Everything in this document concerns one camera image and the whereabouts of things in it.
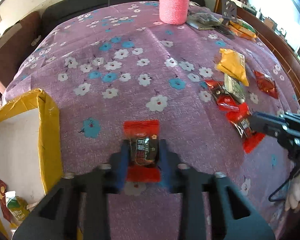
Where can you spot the window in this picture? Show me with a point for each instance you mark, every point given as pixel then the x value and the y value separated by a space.
pixel 277 0

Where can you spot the green biscuit packet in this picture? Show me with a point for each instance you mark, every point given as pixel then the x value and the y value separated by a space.
pixel 246 25

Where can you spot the brown armchair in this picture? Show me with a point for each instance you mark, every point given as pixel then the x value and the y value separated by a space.
pixel 17 42

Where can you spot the green white snack packet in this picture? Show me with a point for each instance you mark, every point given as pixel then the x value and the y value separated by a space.
pixel 233 87

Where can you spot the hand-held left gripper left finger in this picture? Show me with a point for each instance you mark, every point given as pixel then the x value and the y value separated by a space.
pixel 121 165

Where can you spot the row of windowsill items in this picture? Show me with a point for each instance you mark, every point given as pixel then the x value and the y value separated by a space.
pixel 277 25

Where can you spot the orange biscuit packet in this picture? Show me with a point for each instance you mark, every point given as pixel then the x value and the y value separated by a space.
pixel 245 37

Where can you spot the brown snack packet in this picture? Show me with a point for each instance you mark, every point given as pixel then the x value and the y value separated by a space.
pixel 2 192

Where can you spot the clear plastic bag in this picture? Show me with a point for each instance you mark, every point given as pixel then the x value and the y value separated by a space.
pixel 205 18

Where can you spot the pink thermos with knit sleeve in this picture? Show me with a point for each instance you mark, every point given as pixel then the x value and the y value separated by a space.
pixel 173 7

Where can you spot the grey phone stand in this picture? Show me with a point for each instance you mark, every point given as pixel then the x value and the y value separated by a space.
pixel 228 10

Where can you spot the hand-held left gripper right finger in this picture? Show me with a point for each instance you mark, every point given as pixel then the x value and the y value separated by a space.
pixel 166 160

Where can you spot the black sofa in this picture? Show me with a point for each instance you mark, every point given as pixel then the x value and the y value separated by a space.
pixel 72 12

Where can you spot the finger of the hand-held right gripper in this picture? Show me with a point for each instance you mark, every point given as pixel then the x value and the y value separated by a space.
pixel 265 125

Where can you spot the dark red small packet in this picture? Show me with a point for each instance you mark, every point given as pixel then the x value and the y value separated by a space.
pixel 265 83

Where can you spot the red black snack packet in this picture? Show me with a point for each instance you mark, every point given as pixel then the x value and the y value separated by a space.
pixel 141 150
pixel 225 101
pixel 240 120

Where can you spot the yellow snack packet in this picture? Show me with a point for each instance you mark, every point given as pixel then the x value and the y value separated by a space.
pixel 232 63

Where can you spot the orange-green packets at back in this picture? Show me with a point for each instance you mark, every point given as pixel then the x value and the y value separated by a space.
pixel 241 30

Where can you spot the purple floral tablecloth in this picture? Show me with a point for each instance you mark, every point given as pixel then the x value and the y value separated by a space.
pixel 140 55

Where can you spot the yellow cardboard box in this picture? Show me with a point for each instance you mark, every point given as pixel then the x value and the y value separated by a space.
pixel 48 135

